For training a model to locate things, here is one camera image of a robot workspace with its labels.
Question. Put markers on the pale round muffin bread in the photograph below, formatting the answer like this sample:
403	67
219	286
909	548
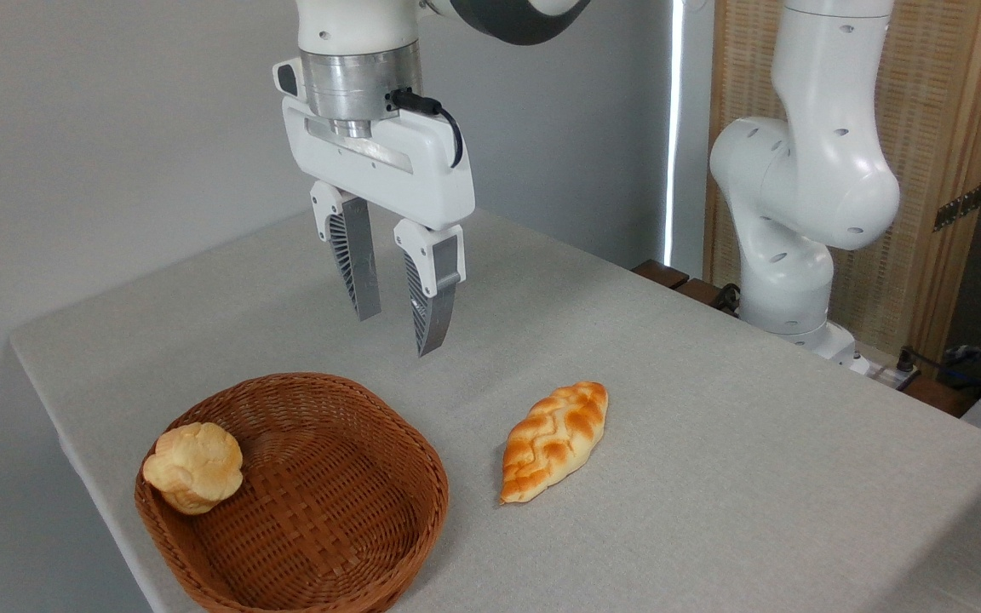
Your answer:
194	466

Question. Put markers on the wooden rattan folding screen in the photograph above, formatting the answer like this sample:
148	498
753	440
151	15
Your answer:
942	102

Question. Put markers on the dark brown wooden block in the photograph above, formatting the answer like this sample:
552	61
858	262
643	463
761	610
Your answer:
659	273
702	292

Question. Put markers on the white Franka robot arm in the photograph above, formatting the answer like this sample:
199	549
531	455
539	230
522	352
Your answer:
797	187

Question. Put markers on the brown woven wicker basket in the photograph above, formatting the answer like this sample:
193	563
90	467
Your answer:
329	511

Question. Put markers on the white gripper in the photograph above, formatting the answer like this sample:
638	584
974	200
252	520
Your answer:
388	183

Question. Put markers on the braided golden bread loaf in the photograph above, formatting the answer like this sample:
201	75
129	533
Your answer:
552	443

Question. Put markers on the white power strip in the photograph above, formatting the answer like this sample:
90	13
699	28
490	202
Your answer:
882	373

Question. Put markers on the metal screen hinge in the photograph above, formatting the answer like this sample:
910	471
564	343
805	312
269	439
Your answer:
959	207

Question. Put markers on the gray tablecloth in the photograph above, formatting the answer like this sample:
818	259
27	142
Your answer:
712	477

